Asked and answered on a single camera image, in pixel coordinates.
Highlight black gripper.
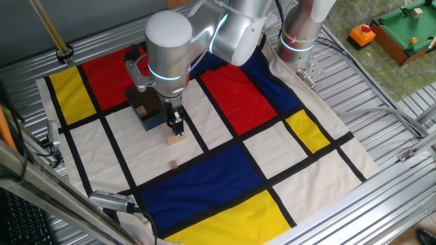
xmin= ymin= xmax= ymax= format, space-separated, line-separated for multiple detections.
xmin=158 ymin=96 xmax=187 ymax=137

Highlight large wooden cube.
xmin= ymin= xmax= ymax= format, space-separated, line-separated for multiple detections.
xmin=161 ymin=121 xmax=187 ymax=146

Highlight dark blue gift box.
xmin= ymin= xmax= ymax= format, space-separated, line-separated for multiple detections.
xmin=124 ymin=86 xmax=166 ymax=132

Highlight colour-block patterned cloth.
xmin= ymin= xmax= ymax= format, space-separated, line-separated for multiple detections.
xmin=35 ymin=30 xmax=380 ymax=245

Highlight brown cardboard piece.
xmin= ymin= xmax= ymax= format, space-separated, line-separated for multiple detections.
xmin=166 ymin=0 xmax=197 ymax=10

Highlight black pole clamp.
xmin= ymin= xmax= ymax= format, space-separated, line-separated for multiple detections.
xmin=55 ymin=44 xmax=75 ymax=65

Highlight white power strip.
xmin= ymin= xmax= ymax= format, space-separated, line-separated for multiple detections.
xmin=264 ymin=12 xmax=279 ymax=31

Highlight brass-coloured pole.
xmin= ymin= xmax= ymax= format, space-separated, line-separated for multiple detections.
xmin=29 ymin=0 xmax=71 ymax=55

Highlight orange stick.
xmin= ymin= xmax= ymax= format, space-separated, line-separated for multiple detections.
xmin=0 ymin=105 xmax=18 ymax=154

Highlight black keyboard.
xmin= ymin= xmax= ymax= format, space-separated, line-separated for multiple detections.
xmin=0 ymin=190 xmax=55 ymax=245

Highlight orange emergency stop button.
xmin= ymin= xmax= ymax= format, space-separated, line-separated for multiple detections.
xmin=346 ymin=23 xmax=377 ymax=52

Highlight green textured mat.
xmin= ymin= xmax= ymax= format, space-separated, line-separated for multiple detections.
xmin=322 ymin=0 xmax=436 ymax=103

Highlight mini pool table toy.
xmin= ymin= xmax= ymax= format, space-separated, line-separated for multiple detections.
xmin=370 ymin=0 xmax=436 ymax=67

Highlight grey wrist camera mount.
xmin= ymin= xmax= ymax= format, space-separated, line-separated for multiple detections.
xmin=124 ymin=57 xmax=154 ymax=93

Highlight black coiled cable bundle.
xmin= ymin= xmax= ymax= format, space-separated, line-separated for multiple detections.
xmin=123 ymin=43 xmax=141 ymax=63

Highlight black camera cable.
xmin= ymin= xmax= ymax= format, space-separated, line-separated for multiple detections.
xmin=134 ymin=206 xmax=159 ymax=245

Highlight silver exterior camera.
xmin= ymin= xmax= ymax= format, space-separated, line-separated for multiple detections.
xmin=87 ymin=189 xmax=137 ymax=214
xmin=46 ymin=120 xmax=61 ymax=148

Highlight black camera clamp mount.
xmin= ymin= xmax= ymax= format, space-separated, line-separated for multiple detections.
xmin=35 ymin=139 xmax=64 ymax=169

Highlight small metal bracket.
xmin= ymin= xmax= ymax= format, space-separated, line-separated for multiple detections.
xmin=396 ymin=148 xmax=416 ymax=163
xmin=296 ymin=69 xmax=316 ymax=89

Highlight shiny metal frame bar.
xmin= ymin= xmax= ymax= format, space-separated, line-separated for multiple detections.
xmin=0 ymin=139 xmax=137 ymax=245

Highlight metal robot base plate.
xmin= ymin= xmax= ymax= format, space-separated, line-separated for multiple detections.
xmin=296 ymin=50 xmax=326 ymax=90

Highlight black hanging cable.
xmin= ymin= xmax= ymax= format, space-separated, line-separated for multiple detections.
xmin=0 ymin=81 xmax=28 ymax=181

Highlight grey cable hose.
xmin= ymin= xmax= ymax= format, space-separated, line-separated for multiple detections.
xmin=334 ymin=105 xmax=429 ymax=139

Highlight aluminium frame rail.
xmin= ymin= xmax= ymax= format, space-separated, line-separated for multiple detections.
xmin=265 ymin=134 xmax=436 ymax=245

